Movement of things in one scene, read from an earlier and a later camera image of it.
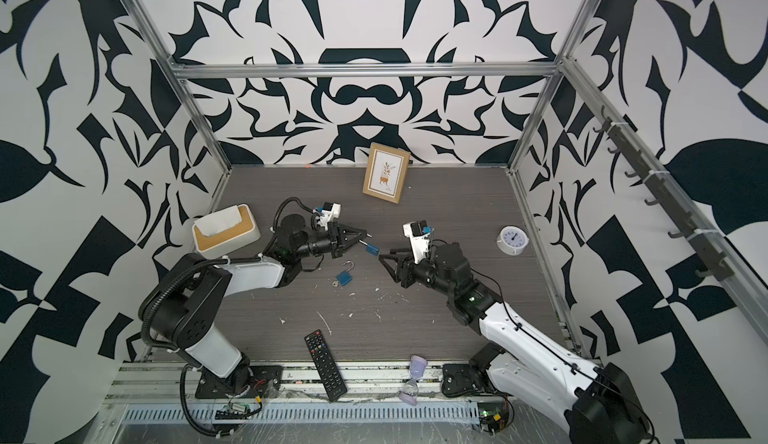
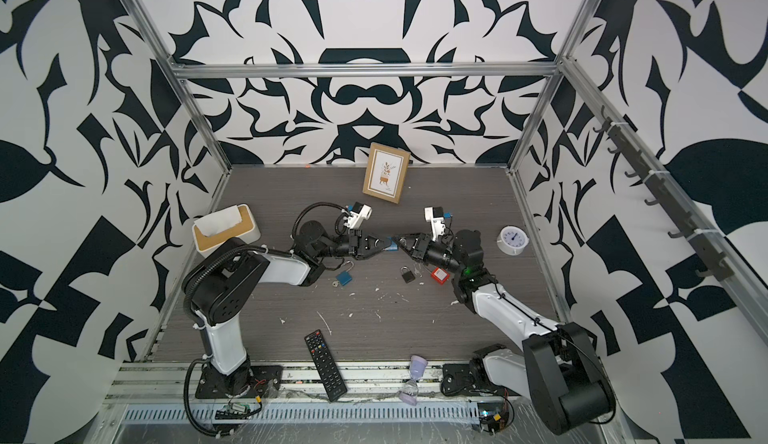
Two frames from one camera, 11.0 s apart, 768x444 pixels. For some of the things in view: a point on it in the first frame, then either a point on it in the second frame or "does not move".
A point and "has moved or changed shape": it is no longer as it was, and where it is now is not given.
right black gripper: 406,265 -> 424,249
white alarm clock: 512,240 does not move
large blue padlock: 345,278 does not move
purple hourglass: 410,391 does not move
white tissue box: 225,231 does not move
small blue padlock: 372,249 has moved or changed shape
